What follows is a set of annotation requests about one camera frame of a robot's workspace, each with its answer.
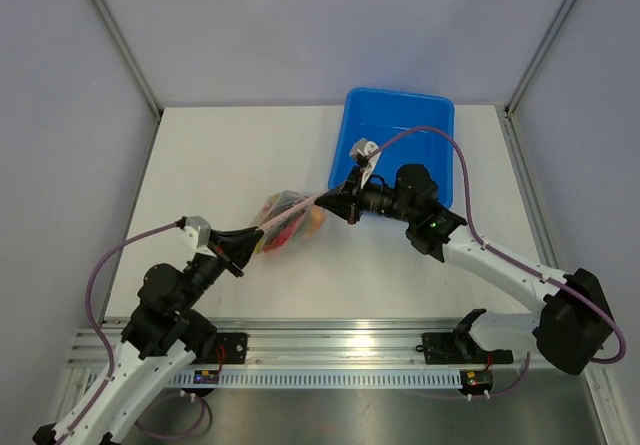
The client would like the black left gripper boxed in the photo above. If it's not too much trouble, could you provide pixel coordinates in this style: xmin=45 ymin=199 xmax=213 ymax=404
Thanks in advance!
xmin=176 ymin=227 xmax=263 ymax=313

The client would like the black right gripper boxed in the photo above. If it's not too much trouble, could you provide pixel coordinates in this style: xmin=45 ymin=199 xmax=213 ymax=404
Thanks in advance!
xmin=317 ymin=166 xmax=418 ymax=225

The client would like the clear zip top bag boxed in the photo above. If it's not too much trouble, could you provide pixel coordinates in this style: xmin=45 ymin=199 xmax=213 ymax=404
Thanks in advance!
xmin=251 ymin=190 xmax=320 ymax=254

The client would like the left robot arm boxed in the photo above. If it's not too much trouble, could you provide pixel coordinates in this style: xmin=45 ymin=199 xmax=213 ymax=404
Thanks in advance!
xmin=33 ymin=216 xmax=264 ymax=444

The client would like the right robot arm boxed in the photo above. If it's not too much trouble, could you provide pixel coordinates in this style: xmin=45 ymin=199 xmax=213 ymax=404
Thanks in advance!
xmin=315 ymin=164 xmax=613 ymax=375

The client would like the orange toy fruit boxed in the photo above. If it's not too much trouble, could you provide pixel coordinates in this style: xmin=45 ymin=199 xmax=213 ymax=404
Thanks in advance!
xmin=301 ymin=207 xmax=326 ymax=235

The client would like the red toy chili pepper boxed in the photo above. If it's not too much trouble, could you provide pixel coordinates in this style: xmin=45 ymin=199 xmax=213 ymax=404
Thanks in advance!
xmin=261 ymin=225 xmax=298 ymax=253

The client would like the blue plastic bin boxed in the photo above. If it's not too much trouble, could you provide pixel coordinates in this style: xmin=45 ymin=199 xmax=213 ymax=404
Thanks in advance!
xmin=327 ymin=87 xmax=456 ymax=211

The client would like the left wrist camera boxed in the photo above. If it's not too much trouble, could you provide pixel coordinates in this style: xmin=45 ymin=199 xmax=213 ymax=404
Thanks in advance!
xmin=181 ymin=216 xmax=214 ymax=256

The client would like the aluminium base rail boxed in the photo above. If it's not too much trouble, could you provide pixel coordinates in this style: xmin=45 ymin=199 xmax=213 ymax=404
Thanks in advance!
xmin=64 ymin=317 xmax=609 ymax=366

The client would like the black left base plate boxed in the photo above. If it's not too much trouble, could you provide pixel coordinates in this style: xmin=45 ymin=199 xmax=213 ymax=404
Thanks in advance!
xmin=213 ymin=332 xmax=249 ymax=366

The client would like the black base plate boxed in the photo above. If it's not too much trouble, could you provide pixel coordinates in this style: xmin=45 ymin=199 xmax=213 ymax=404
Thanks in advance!
xmin=213 ymin=332 xmax=249 ymax=366
xmin=415 ymin=331 xmax=514 ymax=365

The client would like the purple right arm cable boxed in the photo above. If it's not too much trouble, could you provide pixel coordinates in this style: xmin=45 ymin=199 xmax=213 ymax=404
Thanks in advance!
xmin=369 ymin=125 xmax=627 ymax=401

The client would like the white slotted cable duct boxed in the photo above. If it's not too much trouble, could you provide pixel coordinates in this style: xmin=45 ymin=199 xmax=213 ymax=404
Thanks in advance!
xmin=167 ymin=369 xmax=462 ymax=390

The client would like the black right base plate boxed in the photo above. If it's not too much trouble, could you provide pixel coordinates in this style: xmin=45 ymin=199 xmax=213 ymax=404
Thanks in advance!
xmin=415 ymin=331 xmax=514 ymax=365

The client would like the aluminium frame post left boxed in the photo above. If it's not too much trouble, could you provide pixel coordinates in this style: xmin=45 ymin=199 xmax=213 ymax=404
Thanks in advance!
xmin=88 ymin=0 xmax=164 ymax=122

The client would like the aluminium frame post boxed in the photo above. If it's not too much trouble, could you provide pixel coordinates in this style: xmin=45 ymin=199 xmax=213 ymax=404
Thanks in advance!
xmin=88 ymin=0 xmax=164 ymax=122
xmin=504 ymin=0 xmax=578 ymax=119

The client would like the aluminium frame post right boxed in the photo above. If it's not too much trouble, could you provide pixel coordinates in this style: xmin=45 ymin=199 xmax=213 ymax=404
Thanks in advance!
xmin=504 ymin=0 xmax=578 ymax=119

